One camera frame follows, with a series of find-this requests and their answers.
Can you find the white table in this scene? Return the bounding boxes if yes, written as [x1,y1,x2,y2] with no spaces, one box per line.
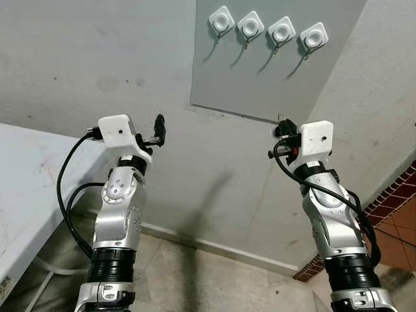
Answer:
[0,123,111,312]

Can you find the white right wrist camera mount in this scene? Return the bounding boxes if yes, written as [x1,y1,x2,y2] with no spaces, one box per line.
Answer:
[298,121,334,163]

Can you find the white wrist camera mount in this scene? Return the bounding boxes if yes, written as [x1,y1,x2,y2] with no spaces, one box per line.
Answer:
[97,115,153,163]
[298,121,334,163]

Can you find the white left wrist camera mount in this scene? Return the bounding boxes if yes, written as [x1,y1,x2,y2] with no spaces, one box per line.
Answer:
[97,115,153,163]

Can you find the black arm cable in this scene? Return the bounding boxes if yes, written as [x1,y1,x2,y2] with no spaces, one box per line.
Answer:
[57,127,105,258]
[65,181,106,255]
[268,144,383,267]

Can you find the grey wall board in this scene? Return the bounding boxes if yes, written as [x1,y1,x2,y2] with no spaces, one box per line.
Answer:
[190,0,368,124]

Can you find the white square wall hook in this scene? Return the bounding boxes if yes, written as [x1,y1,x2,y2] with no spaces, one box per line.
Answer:
[267,16,296,54]
[237,10,265,49]
[208,5,236,43]
[299,22,329,61]

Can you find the white wall baseboard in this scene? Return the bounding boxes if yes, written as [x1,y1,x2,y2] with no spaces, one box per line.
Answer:
[140,222,304,276]

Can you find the thin black wire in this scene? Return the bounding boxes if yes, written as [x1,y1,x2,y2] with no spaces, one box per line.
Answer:
[374,223,416,249]

